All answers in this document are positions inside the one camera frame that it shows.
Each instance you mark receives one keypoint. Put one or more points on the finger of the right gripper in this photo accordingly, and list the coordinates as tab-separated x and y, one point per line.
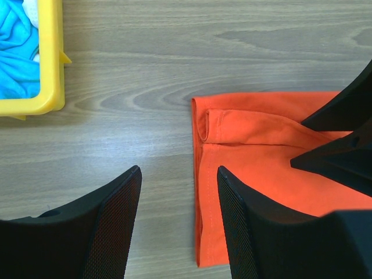
348	110
346	160

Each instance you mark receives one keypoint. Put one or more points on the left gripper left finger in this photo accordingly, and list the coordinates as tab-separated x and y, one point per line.
89	237

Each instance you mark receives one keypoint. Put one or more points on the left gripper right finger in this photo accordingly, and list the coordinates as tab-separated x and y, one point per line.
266	239

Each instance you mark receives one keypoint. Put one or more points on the orange t shirt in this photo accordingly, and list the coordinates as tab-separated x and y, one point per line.
255	135

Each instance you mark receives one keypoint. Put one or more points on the yellow plastic bin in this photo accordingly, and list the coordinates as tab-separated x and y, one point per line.
52	62

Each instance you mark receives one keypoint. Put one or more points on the light blue t shirt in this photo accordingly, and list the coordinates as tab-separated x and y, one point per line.
20	64

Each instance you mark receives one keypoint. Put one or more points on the white t shirt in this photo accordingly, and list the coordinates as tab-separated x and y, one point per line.
30	8

